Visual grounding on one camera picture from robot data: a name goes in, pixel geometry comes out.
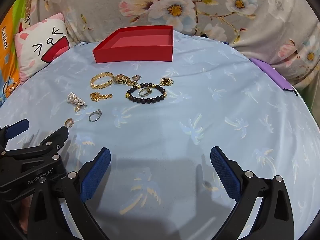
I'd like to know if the red cardboard box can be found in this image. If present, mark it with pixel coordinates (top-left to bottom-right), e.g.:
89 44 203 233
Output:
92 25 174 64

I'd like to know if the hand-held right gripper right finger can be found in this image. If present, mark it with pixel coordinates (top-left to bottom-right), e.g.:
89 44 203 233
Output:
209 146 297 240

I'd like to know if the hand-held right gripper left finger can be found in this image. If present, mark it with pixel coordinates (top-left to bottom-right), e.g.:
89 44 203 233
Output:
26 147 112 240

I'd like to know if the gold chain bracelet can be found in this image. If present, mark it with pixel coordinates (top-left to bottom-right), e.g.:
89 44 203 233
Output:
89 92 113 102

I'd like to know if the cat face pillow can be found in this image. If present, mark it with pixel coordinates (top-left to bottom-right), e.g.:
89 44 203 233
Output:
14 13 71 85

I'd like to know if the pearl bracelet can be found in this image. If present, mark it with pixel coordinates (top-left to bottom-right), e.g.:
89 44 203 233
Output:
66 92 88 112

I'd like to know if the grey floral blanket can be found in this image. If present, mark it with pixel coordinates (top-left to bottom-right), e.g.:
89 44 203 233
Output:
25 0 320 90

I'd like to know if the gold watch-style bracelet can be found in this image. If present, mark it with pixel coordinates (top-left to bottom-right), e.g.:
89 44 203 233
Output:
113 74 137 86

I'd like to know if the colourful printed cloth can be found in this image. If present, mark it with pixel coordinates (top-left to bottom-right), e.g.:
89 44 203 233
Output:
0 0 33 105

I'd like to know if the purple notebook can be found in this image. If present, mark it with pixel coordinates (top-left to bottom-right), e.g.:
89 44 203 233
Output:
249 57 298 97

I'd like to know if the silver stone ring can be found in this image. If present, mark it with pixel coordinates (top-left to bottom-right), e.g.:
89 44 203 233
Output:
88 109 103 123

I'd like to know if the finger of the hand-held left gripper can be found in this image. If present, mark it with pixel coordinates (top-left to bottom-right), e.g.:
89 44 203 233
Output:
0 119 30 147
24 126 70 156

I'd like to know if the black bead bracelet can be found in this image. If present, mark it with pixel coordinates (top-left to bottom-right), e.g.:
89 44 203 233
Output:
125 82 167 104

